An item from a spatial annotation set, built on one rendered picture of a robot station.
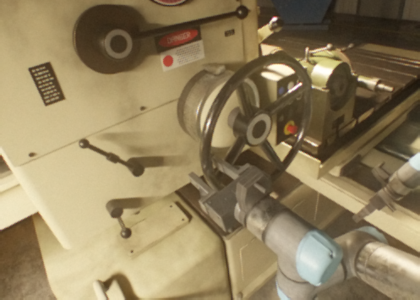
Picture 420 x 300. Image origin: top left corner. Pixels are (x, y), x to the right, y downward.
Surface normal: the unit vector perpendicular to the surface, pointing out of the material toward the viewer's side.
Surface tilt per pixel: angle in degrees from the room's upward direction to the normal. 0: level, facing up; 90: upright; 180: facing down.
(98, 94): 90
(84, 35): 90
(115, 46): 90
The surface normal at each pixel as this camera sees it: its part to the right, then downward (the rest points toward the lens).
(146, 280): -0.12, -0.82
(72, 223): 0.59, 0.39
